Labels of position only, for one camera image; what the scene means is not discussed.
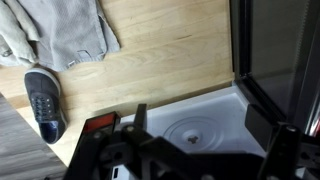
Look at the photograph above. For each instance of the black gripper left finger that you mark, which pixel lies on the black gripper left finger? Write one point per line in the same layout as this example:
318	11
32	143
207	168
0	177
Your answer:
140	119

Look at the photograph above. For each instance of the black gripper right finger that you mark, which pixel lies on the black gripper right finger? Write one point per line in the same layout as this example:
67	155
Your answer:
262	126

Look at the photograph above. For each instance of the red microwave door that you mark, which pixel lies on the red microwave door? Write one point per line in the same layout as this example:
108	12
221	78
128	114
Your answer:
275	52

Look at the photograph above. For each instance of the red and white microwave body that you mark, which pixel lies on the red and white microwave body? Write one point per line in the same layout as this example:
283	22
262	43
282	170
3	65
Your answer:
200	138

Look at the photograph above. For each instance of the dark blue sneaker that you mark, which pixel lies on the dark blue sneaker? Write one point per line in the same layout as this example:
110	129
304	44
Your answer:
44	91

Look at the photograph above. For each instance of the grey fabric garment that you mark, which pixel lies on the grey fabric garment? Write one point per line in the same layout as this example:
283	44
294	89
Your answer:
56	34

